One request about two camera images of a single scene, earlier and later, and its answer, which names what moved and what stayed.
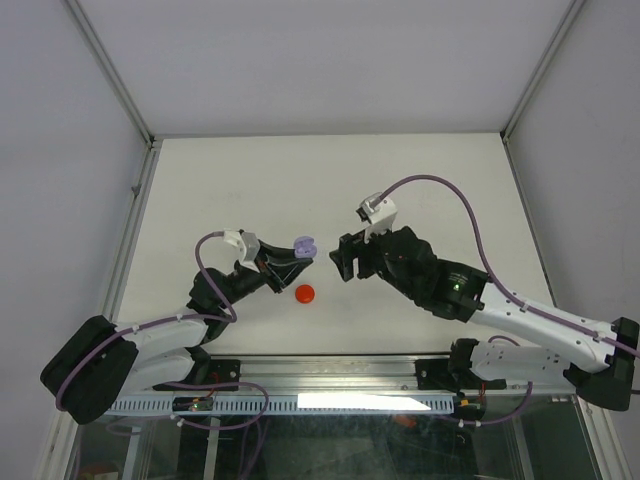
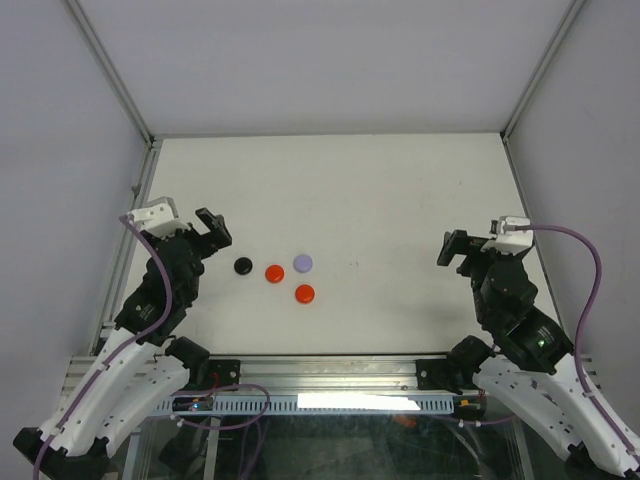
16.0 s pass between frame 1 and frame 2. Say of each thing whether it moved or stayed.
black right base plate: stayed
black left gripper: moved
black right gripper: moved
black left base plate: stayed
